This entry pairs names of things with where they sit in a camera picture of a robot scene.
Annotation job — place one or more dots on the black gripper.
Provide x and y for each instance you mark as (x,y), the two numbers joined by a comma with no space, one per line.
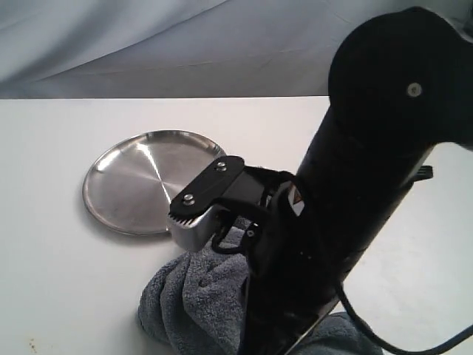
(275,290)

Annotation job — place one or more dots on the grey-blue fluffy towel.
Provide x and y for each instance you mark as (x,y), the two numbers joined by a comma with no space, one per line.
(193,305)

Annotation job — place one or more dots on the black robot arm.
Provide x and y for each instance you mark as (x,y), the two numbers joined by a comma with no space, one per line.
(399,84)

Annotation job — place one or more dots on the round stainless steel plate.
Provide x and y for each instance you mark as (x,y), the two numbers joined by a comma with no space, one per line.
(129,188)

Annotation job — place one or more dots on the grey backdrop cloth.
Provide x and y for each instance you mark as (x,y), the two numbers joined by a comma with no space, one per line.
(175,49)

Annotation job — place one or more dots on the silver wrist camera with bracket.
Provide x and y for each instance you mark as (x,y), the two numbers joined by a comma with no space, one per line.
(224,191)

